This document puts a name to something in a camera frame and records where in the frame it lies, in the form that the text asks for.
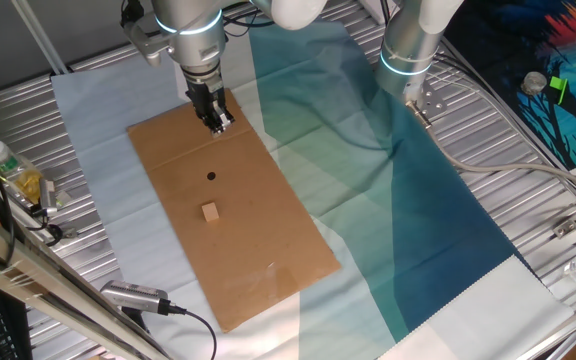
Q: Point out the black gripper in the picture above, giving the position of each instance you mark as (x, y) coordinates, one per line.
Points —
(205, 95)

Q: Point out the small wooden block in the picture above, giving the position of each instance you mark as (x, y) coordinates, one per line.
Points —
(210, 212)

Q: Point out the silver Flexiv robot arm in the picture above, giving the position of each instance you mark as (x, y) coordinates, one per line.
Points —
(408, 45)

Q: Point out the black round target dot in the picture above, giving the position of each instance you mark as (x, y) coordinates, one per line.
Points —
(211, 176)

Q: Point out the brown cardboard sheet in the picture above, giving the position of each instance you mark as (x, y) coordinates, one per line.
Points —
(248, 240)

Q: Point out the slanted aluminium rod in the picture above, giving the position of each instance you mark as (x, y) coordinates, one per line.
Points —
(40, 37)

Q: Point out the blue green patterned cloth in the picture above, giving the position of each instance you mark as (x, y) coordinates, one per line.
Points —
(393, 210)

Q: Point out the plastic bottle yellow contents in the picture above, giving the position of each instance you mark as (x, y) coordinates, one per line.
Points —
(15, 170)

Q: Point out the grey round puck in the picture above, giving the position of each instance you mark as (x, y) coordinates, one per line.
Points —
(533, 83)

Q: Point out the green plastic clip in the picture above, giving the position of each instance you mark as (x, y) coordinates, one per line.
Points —
(559, 87)

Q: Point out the colourful printed mat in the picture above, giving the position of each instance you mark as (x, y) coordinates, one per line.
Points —
(568, 125)

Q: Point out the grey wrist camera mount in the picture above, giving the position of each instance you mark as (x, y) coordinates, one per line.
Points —
(140, 40)

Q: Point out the silver camera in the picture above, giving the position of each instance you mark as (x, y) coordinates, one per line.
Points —
(130, 296)

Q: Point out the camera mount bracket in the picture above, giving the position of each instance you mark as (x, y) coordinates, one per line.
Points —
(135, 320)

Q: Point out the aluminium frame beam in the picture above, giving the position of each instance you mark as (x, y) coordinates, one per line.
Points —
(43, 280)

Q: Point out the small aluminium corner bracket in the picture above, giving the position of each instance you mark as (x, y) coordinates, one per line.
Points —
(566, 228)

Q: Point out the aluminium frame rail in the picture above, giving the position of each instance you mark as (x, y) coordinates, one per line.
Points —
(568, 325)

